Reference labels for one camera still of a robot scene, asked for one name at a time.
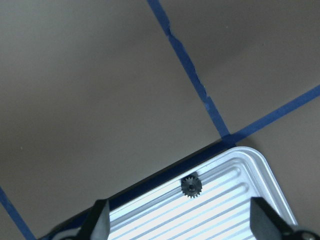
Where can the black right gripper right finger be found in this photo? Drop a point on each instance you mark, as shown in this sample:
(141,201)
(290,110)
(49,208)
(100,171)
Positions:
(266,224)

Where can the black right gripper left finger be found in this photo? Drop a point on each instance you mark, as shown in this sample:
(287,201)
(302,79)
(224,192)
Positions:
(97,224)

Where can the small black gear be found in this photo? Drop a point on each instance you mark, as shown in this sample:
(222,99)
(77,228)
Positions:
(191,186)

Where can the silver metal tray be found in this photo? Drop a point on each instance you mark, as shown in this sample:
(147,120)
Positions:
(156,209)

